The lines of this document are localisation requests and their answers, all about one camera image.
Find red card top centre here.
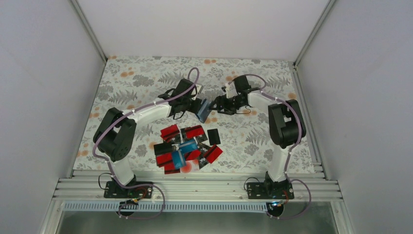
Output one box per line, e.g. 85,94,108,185
181,125,205,139

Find blue leather card holder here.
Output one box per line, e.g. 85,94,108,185
196,100,211,123

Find red card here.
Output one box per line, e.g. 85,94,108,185
155,153,180,175
181,125,205,139
160,124,180,142
204,145,223,163

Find aluminium frame rail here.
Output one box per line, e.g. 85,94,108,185
53,176,343,202

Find floral table mat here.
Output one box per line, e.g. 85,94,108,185
73,55,315,174

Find blue card with grey stripe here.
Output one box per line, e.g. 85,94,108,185
171,139,198,169

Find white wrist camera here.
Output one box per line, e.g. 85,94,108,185
223,84,237,98
190,84,203,100

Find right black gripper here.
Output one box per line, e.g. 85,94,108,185
209,95,245,116

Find black card apart right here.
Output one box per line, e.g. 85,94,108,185
207,129,221,146

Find red card right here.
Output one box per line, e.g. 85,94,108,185
204,145,223,163

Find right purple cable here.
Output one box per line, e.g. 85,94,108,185
227,74,312,220

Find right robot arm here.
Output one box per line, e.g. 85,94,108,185
209,74,306,198

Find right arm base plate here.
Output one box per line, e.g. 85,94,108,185
246,180,295,200

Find red card bottom left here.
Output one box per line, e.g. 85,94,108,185
155,153,180,175

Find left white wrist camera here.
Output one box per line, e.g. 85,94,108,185
190,84,203,100

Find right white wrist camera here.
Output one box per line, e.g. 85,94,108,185
223,84,237,98

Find black card left pile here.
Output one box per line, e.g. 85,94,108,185
153,142,175,156

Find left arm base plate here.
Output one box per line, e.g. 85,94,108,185
103,181,153,199

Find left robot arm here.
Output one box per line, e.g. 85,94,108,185
93,79,203,197

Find red card top left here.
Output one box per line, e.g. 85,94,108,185
160,124,180,142

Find white slotted cable duct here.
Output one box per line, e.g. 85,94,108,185
62,201,267,213

